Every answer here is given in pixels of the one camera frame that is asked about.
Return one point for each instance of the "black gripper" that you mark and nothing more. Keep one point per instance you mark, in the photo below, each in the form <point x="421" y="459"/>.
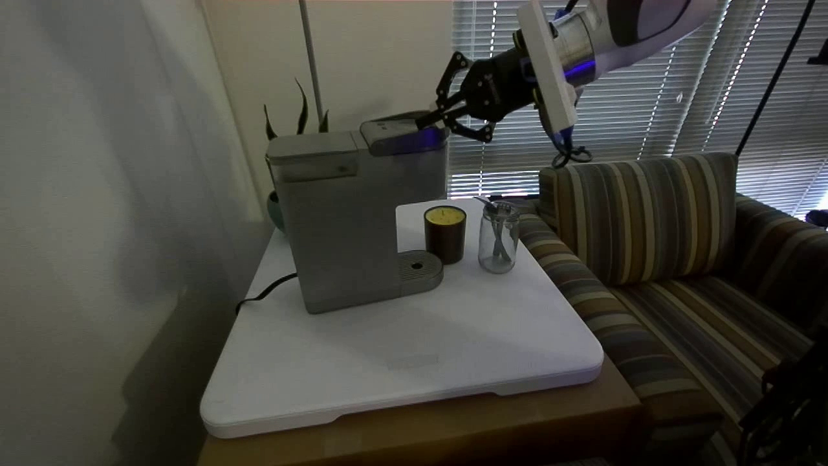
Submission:
<point x="505" y="85"/>

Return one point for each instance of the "grey coffee machine lid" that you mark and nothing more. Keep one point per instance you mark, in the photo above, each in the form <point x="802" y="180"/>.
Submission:
<point x="402" y="132"/>

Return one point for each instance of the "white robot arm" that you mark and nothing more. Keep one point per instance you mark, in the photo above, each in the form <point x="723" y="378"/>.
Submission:
<point x="631" y="28"/>

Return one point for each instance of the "grey coffee machine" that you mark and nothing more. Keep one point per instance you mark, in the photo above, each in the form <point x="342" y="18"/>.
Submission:
<point x="346" y="233"/>

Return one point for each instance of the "white wrist mounting plate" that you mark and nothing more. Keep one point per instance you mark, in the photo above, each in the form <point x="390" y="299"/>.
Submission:
<point x="552" y="72"/>

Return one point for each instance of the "dark candle jar yellow wax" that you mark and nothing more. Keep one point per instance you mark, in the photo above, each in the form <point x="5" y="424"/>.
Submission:
<point x="446" y="233"/>

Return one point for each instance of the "clear glass jar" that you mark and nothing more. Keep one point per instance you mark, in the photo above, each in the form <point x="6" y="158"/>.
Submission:
<point x="499" y="247"/>

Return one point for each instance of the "window blinds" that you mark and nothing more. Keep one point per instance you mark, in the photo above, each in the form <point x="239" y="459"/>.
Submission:
<point x="690" y="119"/>

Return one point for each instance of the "white plastic board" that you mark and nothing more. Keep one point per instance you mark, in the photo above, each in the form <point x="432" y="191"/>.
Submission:
<point x="415" y="353"/>

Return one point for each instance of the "striped fabric sofa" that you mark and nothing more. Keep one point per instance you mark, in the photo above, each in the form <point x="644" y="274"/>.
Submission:
<point x="674" y="248"/>

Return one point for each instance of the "black slanted stand pole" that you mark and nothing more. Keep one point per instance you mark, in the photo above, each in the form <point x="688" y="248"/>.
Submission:
<point x="773" y="79"/>

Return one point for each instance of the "dark frame object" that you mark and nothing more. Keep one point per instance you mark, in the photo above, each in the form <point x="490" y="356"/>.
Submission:
<point x="790" y="404"/>

